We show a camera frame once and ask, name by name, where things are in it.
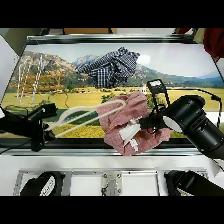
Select white clothes hanger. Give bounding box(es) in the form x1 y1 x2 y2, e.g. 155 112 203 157
44 98 128 140

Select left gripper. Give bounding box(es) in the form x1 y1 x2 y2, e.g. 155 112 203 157
30 116 57 153

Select pink shirt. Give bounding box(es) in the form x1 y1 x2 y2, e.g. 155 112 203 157
97 90 175 157

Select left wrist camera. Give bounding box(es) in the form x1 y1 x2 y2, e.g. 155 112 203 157
27 102 59 120

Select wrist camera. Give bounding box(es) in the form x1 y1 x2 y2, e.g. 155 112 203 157
146 78 171 112
27 102 59 120

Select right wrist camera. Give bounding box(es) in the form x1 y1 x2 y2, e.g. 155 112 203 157
146 78 171 112

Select checked shirt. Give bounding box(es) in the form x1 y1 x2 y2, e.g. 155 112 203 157
75 46 141 90

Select black cable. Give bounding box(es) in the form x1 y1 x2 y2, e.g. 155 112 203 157
165 86 223 128

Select red garment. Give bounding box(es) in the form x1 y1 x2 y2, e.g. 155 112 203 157
202 27 224 62

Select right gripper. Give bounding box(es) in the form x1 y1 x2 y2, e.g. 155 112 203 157
139 105 168 135

